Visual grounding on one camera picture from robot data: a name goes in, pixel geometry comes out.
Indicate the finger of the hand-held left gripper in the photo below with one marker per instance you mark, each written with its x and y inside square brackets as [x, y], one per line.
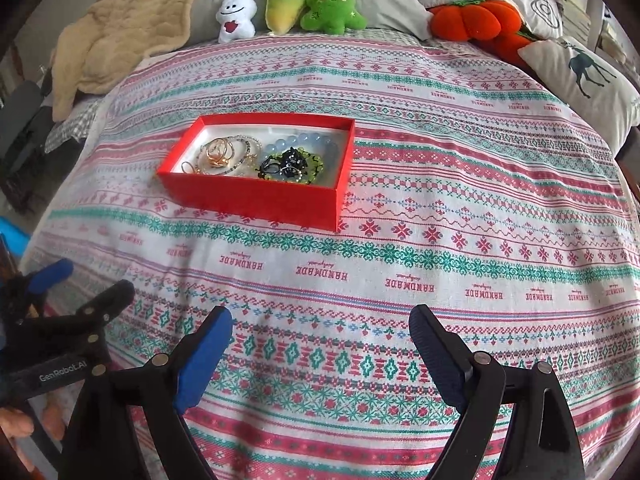
[50, 275]
[107, 300]

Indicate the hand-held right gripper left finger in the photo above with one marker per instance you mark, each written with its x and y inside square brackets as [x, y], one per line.
[202, 360]

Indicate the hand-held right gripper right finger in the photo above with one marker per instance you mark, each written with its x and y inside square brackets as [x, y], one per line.
[440, 360]

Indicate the red jewelry box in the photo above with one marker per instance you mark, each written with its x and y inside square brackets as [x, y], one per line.
[250, 205]

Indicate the black flower brooch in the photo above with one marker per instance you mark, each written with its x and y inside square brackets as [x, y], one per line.
[291, 157]

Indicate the person's left hand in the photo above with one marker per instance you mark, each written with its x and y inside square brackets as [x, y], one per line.
[15, 425]

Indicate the blue object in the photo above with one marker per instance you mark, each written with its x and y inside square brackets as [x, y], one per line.
[12, 237]

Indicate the red green patterned bedspread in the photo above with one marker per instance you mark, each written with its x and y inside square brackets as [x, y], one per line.
[450, 260]

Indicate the black chair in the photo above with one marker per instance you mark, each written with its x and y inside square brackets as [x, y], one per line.
[25, 130]

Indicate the grey plaid sheet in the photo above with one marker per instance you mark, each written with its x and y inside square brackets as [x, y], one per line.
[70, 127]

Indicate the beige quilted blanket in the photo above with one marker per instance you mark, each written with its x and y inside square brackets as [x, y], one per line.
[130, 25]

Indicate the white bunny plush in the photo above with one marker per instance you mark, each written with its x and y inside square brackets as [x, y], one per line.
[235, 17]

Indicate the deer print pillow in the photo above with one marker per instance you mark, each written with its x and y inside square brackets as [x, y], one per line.
[580, 80]

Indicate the orange pumpkin plush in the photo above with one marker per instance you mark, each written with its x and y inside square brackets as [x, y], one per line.
[462, 22]
[512, 25]

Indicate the yellow green carrot plush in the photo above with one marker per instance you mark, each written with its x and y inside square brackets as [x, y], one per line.
[285, 5]

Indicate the green tree plush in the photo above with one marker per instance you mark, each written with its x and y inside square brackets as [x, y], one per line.
[330, 5]

